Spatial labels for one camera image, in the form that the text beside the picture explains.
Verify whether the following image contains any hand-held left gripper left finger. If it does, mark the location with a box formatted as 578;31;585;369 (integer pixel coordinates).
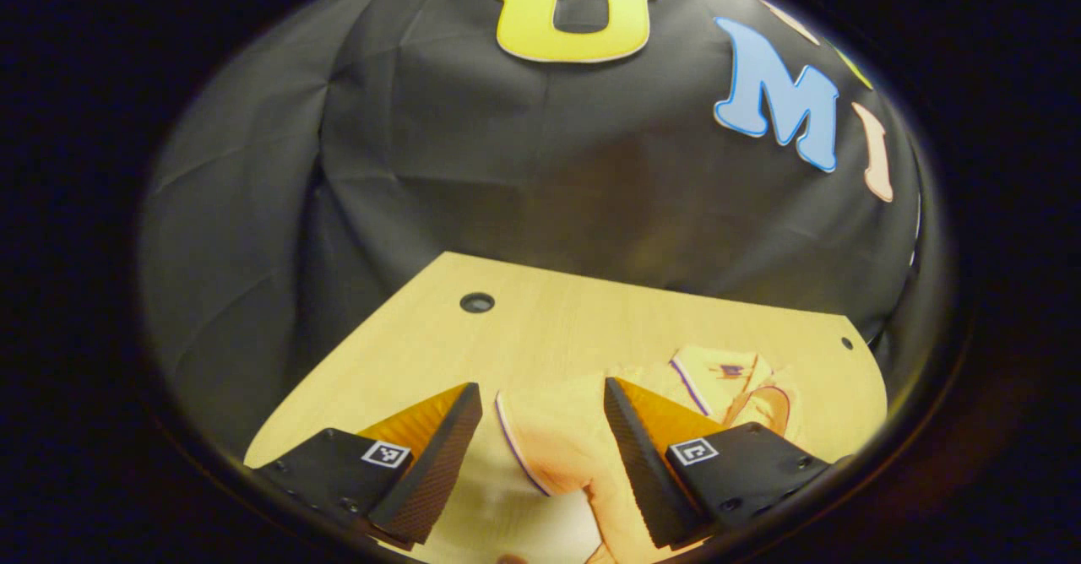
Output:
249;381;484;552

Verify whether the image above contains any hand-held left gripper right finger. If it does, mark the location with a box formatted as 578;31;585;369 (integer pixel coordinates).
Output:
602;377;845;550

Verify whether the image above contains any black backdrop cloth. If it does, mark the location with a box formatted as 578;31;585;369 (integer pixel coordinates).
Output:
139;0;955;464

